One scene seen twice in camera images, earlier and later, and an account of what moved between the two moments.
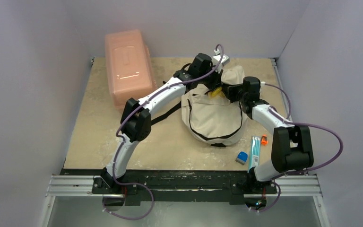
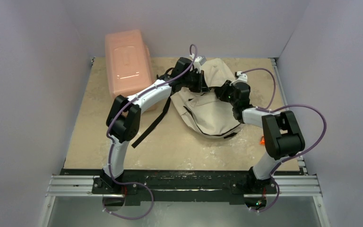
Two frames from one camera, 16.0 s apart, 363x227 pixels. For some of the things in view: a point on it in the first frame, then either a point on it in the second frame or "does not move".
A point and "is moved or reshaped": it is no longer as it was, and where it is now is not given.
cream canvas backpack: x=213 y=118 is moved or reshaped
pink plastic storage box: x=131 y=72 does not move
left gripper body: x=210 y=81 → x=194 y=80
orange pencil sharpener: x=264 y=141 does not move
